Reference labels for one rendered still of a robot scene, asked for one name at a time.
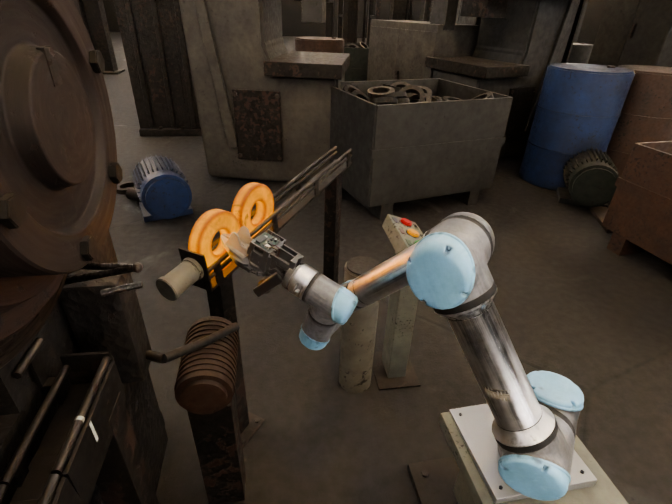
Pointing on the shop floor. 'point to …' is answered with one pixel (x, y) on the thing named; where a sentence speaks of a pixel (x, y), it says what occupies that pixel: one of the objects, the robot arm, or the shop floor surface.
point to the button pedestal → (397, 322)
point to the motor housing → (214, 409)
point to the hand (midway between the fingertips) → (225, 239)
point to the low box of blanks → (643, 203)
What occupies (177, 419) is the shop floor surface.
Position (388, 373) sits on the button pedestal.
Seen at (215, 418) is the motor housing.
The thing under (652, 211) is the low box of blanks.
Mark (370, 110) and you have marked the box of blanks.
